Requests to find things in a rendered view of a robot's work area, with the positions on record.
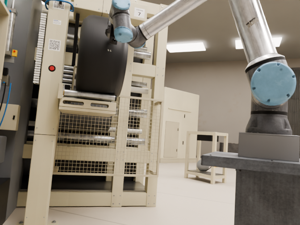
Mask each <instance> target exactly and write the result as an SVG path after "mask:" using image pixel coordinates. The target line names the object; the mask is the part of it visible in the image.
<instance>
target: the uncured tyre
mask: <svg viewBox="0 0 300 225"><path fill-rule="evenodd" d="M106 29H108V17H102V16H97V15H89V16H88V17H86V18H84V19H83V22H82V25H81V31H80V38H79V50H78V60H77V70H76V82H75V86H76V91H84V92H95V93H103V94H111V95H116V96H117V97H118V96H119V95H120V93H121V90H122V86H123V82H124V78H125V72H126V66H127V58H128V43H121V42H117V45H114V44H109V38H108V37H107V36H106V34H105V30H106ZM107 48H110V49H112V53H109V52H107Z"/></svg>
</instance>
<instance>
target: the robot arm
mask: <svg viewBox="0 0 300 225"><path fill-rule="evenodd" d="M205 1H207V0H176V1H174V2H173V3H171V4H170V5H168V6H167V7H165V8H164V9H163V10H161V11H160V12H158V13H157V14H155V15H154V16H152V17H151V18H150V19H148V20H146V21H145V22H143V23H142V24H141V25H138V26H137V27H136V28H135V27H134V26H133V25H131V19H130V13H129V8H130V0H112V4H111V8H110V12H109V13H108V15H109V16H108V29H106V30H105V34H106V36H107V37H108V38H109V44H114V45H117V42H121V43H128V44H129V45H130V46H131V47H133V48H135V49H140V48H142V47H143V46H144V45H145V43H146V41H147V40H148V39H149V38H150V37H152V36H154V35H155V34H157V33H158V32H160V31H161V30H163V29H164V28H166V27H167V26H169V25H170V24H172V23H173V22H175V21H176V20H178V19H180V18H181V17H183V16H184V15H186V14H187V13H189V12H190V11H192V10H193V9H195V8H196V7H198V6H199V5H201V4H202V3H204V2H205ZM228 1H229V5H230V8H231V11H232V14H233V17H234V20H235V24H236V27H237V30H238V33H239V36H240V40H241V42H242V46H243V49H244V52H245V55H246V59H247V62H248V66H247V67H246V69H245V72H246V76H247V79H248V82H249V85H250V89H251V113H250V119H249V121H248V124H247V126H246V129H245V132H246V133H267V134H281V135H292V129H291V127H290V124H289V121H288V100H289V99H290V98H291V96H292V95H293V93H294V91H295V89H296V77H295V74H294V72H293V71H292V69H291V68H290V67H289V66H288V64H287V61H286V59H285V57H284V56H283V55H280V54H278V53H277V51H276V48H275V45H274V42H273V39H272V36H271V33H270V30H269V28H268V25H267V21H266V19H265V16H264V13H263V10H262V7H261V4H260V1H259V0H228Z"/></svg>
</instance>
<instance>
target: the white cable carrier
mask: <svg viewBox="0 0 300 225"><path fill-rule="evenodd" d="M46 23H47V14H44V13H41V20H40V28H39V34H38V35H39V36H38V43H37V45H38V46H37V53H36V54H37V55H36V62H35V69H34V79H33V80H34V81H33V83H34V84H40V77H41V68H42V57H43V51H44V41H45V34H46V33H45V32H46Z"/></svg>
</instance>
